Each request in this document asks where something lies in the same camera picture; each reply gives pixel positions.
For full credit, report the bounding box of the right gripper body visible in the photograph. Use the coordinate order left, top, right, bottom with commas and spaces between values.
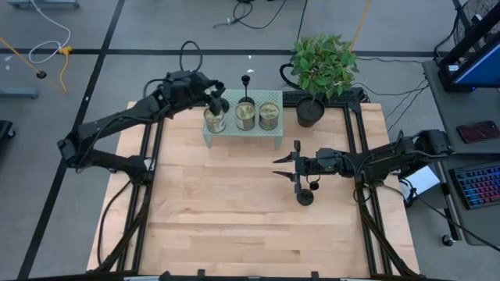
292, 140, 349, 195

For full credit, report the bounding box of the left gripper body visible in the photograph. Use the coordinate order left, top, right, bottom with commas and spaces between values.
162, 69, 214, 109

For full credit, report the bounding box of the black metal candlestick holder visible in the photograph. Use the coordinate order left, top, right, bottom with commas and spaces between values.
295, 180, 321, 208
239, 74, 256, 107
209, 80, 232, 116

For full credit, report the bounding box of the tin can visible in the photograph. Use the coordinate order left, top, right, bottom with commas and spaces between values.
258, 101, 281, 132
234, 101, 258, 132
202, 107, 227, 135

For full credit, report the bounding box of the pale green perforated shelf riser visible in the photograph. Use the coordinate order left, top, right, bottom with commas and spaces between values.
202, 88, 285, 151

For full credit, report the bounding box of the potted green plant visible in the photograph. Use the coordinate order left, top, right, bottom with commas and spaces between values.
289, 32, 361, 129

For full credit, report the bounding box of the white paper sheet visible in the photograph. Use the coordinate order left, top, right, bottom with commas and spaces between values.
398, 165, 441, 197

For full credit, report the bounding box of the grey side desk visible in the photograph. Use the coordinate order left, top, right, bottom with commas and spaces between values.
421, 58, 500, 247

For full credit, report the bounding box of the backlit rainbow keyboard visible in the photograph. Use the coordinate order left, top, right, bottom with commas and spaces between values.
448, 161, 500, 212

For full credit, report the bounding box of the grey cart base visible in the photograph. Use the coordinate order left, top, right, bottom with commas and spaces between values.
6, 0, 81, 10

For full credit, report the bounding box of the grey floor base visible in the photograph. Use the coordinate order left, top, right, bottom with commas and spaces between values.
0, 87, 41, 100

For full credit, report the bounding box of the dark red smartphone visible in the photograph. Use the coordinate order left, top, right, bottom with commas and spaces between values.
455, 119, 500, 145

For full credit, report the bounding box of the black chair base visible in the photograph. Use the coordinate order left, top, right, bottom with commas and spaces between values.
0, 119, 16, 141

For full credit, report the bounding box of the monitor with blue screen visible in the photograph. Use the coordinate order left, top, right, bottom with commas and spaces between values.
437, 11, 500, 94

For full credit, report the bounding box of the black floor fan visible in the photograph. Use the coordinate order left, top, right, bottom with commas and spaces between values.
455, 0, 500, 44

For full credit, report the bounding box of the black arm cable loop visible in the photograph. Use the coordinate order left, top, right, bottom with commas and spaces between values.
179, 39, 204, 73

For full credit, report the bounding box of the black floor cable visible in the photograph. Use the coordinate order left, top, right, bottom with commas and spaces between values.
278, 61, 302, 92
212, 0, 288, 31
355, 55, 427, 64

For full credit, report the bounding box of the yellow floor cable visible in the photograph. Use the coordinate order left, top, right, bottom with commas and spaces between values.
57, 44, 74, 94

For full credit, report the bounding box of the white floor cable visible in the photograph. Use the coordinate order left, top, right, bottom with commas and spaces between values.
27, 0, 73, 66

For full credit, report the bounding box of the yellow cord with black end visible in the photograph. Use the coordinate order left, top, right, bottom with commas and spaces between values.
0, 37, 48, 80

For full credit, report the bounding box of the yellow hanging cord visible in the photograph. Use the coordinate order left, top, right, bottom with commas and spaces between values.
348, 0, 373, 52

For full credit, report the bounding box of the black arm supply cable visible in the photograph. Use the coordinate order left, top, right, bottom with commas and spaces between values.
95, 177, 136, 269

